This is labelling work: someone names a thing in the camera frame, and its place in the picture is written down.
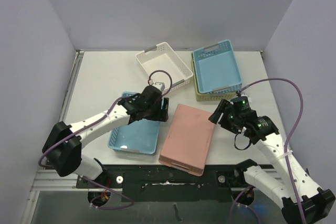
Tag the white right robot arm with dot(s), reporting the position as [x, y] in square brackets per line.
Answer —
[297, 194]

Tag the light blue plastic basket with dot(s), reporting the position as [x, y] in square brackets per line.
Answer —
[139, 137]

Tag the yellow-green plastic basket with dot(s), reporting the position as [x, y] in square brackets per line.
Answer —
[211, 96]

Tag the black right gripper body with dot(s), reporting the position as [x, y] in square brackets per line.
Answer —
[220, 112]

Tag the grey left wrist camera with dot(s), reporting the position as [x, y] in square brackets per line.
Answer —
[160, 86]

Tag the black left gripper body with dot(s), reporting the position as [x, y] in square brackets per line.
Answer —
[153, 112]

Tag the white plastic basket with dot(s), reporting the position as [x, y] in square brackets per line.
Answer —
[162, 64]

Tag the pink plastic basket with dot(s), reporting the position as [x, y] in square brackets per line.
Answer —
[188, 140]

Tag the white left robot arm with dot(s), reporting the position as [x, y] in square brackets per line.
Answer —
[63, 148]

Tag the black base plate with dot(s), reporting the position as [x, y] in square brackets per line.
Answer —
[159, 183]

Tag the aluminium table frame rail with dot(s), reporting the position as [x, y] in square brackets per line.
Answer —
[49, 180]

